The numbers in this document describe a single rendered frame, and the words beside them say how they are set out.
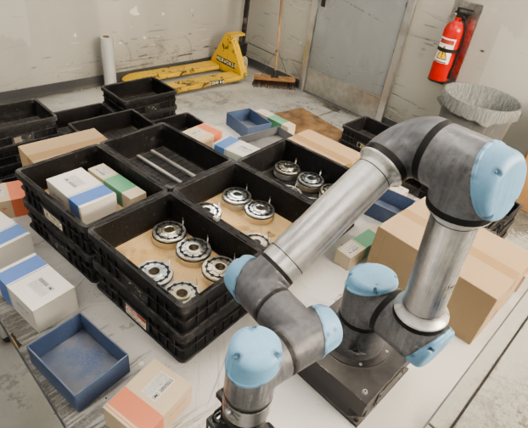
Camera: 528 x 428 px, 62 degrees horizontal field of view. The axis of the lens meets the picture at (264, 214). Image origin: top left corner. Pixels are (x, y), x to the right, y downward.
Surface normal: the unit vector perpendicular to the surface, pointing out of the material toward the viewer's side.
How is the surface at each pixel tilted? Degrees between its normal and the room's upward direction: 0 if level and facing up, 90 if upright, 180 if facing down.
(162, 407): 0
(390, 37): 90
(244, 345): 1
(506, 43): 90
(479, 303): 90
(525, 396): 0
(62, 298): 90
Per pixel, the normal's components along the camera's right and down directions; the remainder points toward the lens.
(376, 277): 0.00, -0.87
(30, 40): 0.69, 0.49
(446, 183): -0.80, 0.35
